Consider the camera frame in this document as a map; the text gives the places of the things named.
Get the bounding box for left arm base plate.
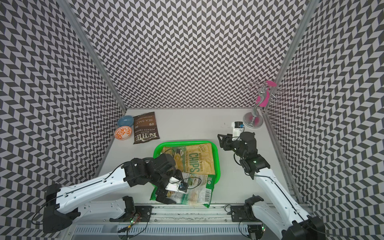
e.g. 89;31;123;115
109;206;153;223

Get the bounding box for blue bowl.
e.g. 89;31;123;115
117;116;134;128

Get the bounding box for brown Kettle chips bag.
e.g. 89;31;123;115
133;112;160;145

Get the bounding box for aluminium front rail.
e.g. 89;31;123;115
74;203;319;226

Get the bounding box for green white Chulo chips bag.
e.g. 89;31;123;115
166;173;216;208

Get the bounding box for tan green kettle CHIPS bag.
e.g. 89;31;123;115
162;143;216;175

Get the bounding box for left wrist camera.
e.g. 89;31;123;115
166;177;189;194

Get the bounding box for orange patterned bowl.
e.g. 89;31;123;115
114;126;132;141

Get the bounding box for green plastic basket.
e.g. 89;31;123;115
154;141;221;184

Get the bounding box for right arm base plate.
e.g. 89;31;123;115
230;205;261;223

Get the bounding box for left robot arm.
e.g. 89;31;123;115
42;154;189;234

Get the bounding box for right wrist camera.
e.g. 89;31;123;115
232;121;245;141

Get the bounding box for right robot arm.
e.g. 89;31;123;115
218;132;326;240

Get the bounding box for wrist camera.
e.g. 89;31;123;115
232;121;245;141
166;177;189;194

